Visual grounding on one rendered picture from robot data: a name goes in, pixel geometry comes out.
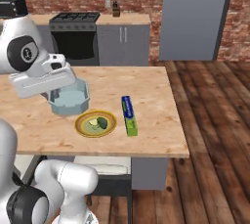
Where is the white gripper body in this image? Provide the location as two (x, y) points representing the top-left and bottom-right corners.
(8, 63), (77, 100)

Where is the pale blue tupperware container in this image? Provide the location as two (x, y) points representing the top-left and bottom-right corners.
(47, 78), (91, 116)

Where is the yellow plate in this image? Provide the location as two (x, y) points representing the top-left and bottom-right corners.
(74, 109), (118, 139)

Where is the green broccoli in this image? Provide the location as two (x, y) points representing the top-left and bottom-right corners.
(97, 116), (109, 129)

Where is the grey base cabinet run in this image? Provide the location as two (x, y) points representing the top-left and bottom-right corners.
(28, 13), (151, 67)

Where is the blue green aluminum foil box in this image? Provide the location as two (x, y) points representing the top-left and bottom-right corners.
(120, 95), (139, 138)

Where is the black stove with oven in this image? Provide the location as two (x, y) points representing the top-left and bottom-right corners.
(49, 11), (102, 67)

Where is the black microwave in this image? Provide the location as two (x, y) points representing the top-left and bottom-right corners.
(0, 0), (29, 20)

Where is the wooden knife block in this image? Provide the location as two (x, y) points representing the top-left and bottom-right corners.
(111, 1), (121, 18)

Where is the grey fridge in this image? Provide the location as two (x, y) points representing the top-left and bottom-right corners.
(158, 0), (236, 62)

